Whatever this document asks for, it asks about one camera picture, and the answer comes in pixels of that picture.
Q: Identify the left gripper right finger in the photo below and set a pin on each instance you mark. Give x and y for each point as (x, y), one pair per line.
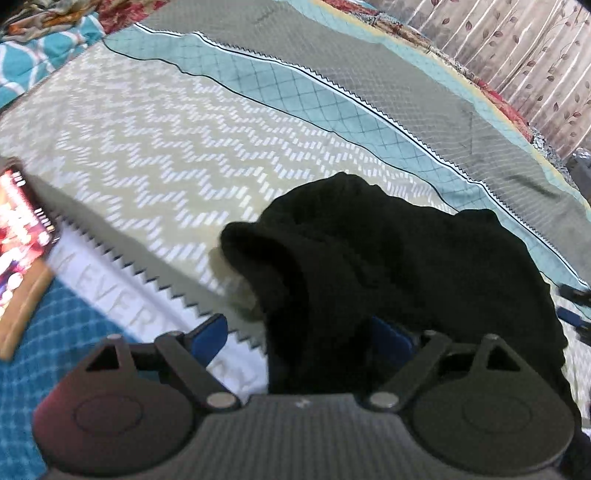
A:
(478, 407)

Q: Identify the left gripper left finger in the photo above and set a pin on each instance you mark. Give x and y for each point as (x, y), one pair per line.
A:
(128, 407)

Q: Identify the floral beige curtain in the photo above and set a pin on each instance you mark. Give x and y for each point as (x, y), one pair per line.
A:
(535, 54)

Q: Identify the patterned teal grey bedsheet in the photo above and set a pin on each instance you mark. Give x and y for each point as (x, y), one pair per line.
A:
(148, 144)

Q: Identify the smartphone with lit screen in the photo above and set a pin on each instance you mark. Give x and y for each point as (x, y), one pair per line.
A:
(28, 231)

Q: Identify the red floral blanket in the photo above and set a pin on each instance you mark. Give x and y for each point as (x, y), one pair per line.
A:
(115, 15)

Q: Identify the black pants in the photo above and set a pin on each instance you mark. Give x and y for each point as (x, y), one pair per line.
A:
(327, 259)

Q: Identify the teal white patterned cloth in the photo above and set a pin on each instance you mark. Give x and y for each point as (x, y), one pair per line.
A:
(24, 65)

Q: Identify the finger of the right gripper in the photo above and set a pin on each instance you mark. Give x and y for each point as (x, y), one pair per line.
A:
(582, 327)
(574, 295)

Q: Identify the wooden board under phone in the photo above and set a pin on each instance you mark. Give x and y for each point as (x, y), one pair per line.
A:
(21, 307)

